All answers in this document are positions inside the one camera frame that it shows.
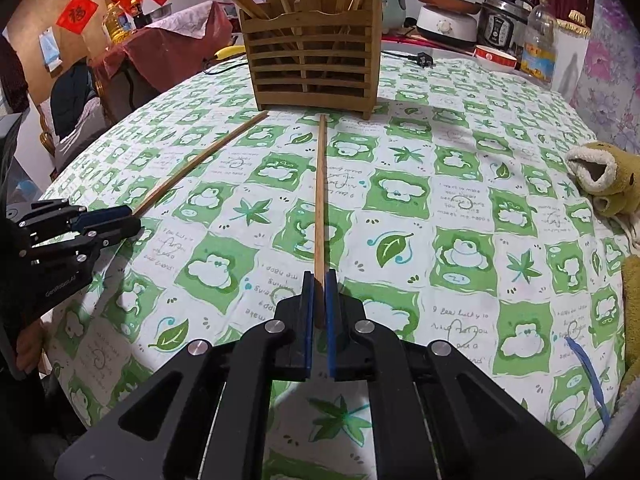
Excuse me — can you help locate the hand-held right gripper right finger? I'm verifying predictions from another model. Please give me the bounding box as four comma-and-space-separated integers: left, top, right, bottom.
325, 270, 586, 480

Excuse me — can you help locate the red and white bowl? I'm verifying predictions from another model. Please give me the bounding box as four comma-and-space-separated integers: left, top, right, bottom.
473, 44, 519, 74

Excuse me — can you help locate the yellow cooking oil bottle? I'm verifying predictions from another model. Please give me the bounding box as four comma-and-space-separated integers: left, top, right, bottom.
102, 2, 131, 44

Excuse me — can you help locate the table with red cloth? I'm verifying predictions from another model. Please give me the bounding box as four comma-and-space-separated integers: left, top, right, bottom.
89, 0, 236, 127

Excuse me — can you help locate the chair with dark jacket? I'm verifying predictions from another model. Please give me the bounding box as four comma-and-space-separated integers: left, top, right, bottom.
49, 62, 109, 152

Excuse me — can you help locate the pink floral sheet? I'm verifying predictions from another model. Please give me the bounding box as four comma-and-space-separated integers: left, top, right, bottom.
581, 0, 640, 155

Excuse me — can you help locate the silver black pressure cooker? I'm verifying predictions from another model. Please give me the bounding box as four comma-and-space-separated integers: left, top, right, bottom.
477, 0, 534, 54

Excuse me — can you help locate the thin black cable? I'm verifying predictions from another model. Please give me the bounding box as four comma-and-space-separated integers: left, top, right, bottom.
202, 56, 251, 75

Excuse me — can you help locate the clear bottle yellow label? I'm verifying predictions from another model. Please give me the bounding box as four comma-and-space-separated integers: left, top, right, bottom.
520, 0, 559, 79

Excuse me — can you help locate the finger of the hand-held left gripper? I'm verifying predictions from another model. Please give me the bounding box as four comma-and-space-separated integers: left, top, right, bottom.
20, 217, 144, 263
10, 199, 123, 235

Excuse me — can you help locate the dark sauce bottle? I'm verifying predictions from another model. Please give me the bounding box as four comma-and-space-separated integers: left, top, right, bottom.
127, 0, 151, 29

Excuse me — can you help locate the person's left hand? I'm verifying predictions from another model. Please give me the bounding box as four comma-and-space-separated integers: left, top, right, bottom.
15, 320, 47, 376

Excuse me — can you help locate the dark hanging cloth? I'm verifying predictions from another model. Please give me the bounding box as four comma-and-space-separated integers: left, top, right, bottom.
0, 34, 31, 117

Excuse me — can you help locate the blue ribbon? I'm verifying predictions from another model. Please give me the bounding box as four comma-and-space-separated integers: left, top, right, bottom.
564, 337, 614, 429

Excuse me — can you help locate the wooden chopstick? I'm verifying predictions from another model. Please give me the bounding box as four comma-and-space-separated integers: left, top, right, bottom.
132, 110, 271, 219
313, 113, 329, 325

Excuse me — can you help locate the white electric cooker base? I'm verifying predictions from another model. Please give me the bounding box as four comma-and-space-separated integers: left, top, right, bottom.
415, 4, 479, 44

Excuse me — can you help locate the blue face mask pack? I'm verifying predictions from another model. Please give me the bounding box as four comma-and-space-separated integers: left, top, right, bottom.
38, 29, 64, 74

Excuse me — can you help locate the bamboo chopstick holder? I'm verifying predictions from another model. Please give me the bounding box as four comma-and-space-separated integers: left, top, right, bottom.
237, 0, 384, 121

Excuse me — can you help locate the yellow plush toy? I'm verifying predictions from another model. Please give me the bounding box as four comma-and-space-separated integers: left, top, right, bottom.
564, 141, 640, 411

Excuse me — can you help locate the pale green rice cooker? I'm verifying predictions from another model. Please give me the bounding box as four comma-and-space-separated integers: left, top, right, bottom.
375, 0, 406, 31

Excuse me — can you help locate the black power plug cable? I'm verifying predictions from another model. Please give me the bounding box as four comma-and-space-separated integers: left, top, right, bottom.
382, 49, 435, 69

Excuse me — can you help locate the copper frying pan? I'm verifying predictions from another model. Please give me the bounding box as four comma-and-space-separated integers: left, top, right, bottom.
412, 0, 484, 15

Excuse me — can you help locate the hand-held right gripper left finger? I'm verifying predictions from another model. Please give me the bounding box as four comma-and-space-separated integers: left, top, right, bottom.
55, 271, 315, 480

